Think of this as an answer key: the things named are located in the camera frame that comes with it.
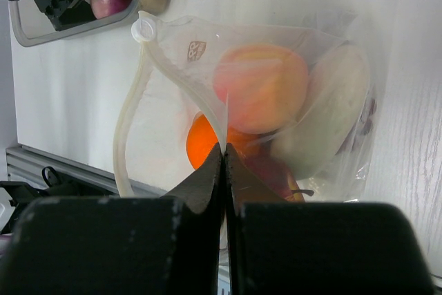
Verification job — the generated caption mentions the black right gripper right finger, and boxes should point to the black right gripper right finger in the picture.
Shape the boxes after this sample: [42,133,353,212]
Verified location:
[224,144,435,294]

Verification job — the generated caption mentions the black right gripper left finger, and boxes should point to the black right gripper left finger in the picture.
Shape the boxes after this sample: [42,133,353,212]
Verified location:
[1,145,222,294]

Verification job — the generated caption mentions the dark red apple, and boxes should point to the dark red apple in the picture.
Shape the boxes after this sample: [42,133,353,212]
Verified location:
[238,153,314,202]

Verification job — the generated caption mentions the orange fruit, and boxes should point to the orange fruit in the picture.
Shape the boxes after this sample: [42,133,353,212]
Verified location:
[186,113,260,169]

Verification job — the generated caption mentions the clear zip top bag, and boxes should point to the clear zip top bag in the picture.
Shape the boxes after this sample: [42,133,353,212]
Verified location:
[113,11,376,202]

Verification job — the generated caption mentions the purple grape bunch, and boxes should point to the purple grape bunch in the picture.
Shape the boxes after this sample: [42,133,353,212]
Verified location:
[336,98,377,155]

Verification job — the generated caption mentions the peach fruit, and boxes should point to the peach fruit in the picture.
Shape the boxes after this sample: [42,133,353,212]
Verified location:
[213,44,309,134]

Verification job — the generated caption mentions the white radish with leaves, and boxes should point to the white radish with leaves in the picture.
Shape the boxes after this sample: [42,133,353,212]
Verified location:
[270,44,370,180]

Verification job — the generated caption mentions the pink onion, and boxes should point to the pink onion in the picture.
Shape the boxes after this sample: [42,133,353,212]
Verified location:
[90,0,132,19]

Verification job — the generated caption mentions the grey plastic food bin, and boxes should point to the grey plastic food bin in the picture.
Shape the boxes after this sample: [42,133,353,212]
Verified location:
[8,0,172,48]

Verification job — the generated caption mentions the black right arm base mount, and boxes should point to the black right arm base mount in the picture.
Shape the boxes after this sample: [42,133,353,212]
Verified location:
[1,166,115,236]

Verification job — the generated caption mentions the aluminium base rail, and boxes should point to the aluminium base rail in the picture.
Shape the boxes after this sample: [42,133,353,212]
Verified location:
[5,144,166,199]

